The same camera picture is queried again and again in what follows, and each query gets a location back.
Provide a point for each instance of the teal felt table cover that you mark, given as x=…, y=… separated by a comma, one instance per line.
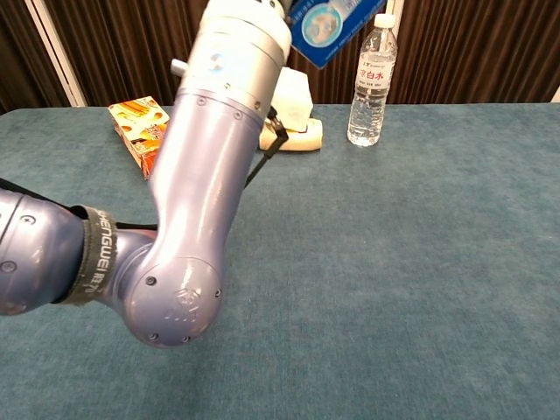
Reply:
x=372, y=284

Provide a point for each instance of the orange snack box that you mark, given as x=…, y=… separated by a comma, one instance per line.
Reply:
x=131, y=122

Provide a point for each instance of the brown pleated curtain panel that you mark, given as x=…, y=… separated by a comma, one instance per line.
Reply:
x=472, y=48
x=17, y=52
x=337, y=83
x=131, y=44

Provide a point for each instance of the white tissue pack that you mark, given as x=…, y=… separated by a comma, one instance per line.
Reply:
x=297, y=100

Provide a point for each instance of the left purple robot arm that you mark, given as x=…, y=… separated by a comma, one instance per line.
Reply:
x=197, y=175

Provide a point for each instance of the blue toothpaste carton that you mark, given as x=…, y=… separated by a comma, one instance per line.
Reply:
x=324, y=39

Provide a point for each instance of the clear plastic water bottle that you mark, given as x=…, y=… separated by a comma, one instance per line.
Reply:
x=369, y=100

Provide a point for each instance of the white partition frame post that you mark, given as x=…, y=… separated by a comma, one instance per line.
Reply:
x=556, y=97
x=78, y=96

